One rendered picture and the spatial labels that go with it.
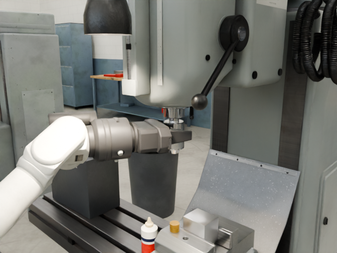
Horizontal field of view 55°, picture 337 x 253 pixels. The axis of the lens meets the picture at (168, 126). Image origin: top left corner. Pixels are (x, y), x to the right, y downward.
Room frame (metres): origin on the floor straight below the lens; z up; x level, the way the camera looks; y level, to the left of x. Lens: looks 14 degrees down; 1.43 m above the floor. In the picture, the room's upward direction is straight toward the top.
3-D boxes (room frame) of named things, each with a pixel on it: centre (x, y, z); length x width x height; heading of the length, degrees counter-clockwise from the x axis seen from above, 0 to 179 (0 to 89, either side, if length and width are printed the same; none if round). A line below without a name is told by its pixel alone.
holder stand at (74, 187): (0.99, 0.28, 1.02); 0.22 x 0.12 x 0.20; 48
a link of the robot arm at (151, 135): (0.67, 0.07, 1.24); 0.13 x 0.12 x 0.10; 22
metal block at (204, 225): (0.65, -0.07, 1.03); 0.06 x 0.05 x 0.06; 47
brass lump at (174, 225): (0.64, -0.01, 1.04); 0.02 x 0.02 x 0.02
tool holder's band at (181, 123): (0.70, -0.01, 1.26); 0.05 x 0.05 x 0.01
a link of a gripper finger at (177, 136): (0.67, -0.02, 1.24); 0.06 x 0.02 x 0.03; 112
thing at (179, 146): (0.70, -0.01, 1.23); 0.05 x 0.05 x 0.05
